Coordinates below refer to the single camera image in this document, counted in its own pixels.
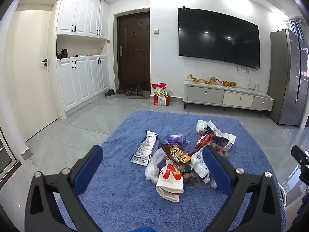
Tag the white red paper bag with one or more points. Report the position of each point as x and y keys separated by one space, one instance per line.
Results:
x=169 y=181

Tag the purple plastic bag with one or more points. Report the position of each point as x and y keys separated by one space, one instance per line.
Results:
x=175 y=139

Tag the gold light switch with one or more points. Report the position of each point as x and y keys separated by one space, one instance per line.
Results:
x=156 y=31

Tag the clear dark wrapper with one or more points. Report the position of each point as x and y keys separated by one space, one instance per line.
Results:
x=201 y=183

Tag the cream interior door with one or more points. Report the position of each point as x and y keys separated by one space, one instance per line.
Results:
x=31 y=89

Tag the dark framed glass door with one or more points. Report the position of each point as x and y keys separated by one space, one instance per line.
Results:
x=6 y=154

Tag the white base cabinet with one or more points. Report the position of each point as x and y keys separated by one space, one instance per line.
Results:
x=79 y=82

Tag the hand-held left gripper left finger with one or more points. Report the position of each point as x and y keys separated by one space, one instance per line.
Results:
x=89 y=171

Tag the brown snack packet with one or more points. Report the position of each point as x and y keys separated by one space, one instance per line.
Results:
x=177 y=156

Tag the dark green shoe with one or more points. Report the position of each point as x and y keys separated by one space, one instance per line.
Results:
x=109 y=93

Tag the golden tiger figurine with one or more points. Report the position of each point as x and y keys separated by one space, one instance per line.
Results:
x=229 y=84

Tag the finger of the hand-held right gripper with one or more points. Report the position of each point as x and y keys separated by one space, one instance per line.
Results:
x=303 y=160

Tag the red plastic bag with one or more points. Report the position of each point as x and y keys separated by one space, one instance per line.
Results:
x=159 y=85

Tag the large black television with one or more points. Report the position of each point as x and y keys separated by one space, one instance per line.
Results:
x=217 y=38

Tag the white round trash bin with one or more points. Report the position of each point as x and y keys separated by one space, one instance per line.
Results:
x=282 y=193

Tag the brown hiking shoe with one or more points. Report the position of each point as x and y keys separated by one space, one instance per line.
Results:
x=134 y=91
x=140 y=90
x=128 y=92

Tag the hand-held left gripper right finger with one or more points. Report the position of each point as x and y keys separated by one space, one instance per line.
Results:
x=214 y=169

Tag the white wall cabinet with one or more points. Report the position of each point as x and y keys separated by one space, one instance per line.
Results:
x=79 y=12

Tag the golden dragon figurine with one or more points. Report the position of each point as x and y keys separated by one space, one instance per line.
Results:
x=214 y=80
x=196 y=79

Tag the grey refrigerator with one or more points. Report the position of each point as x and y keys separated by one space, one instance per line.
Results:
x=287 y=82

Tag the white printed pouch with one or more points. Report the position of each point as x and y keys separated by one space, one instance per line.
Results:
x=199 y=164

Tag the white grey television stand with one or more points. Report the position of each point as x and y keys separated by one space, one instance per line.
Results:
x=205 y=95

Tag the brown entrance door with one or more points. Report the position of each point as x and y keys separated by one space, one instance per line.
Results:
x=134 y=53

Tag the dark slipper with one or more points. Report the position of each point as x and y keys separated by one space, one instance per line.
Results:
x=120 y=91

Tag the white tissue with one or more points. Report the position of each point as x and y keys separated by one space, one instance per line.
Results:
x=200 y=126

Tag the blue grey curtain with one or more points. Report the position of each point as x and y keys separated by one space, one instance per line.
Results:
x=295 y=27

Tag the white black printed packet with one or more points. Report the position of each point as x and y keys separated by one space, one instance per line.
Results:
x=223 y=134

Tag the blue fluffy blanket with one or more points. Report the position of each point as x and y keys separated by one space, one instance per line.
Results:
x=120 y=186

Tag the grey doormat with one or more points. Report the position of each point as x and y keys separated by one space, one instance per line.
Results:
x=144 y=96

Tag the red white shopping bag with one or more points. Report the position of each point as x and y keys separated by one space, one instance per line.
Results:
x=161 y=100

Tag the clear plastic bag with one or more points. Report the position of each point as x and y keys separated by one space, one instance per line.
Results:
x=154 y=166

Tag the dark handbag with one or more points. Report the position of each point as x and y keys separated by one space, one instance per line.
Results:
x=63 y=54

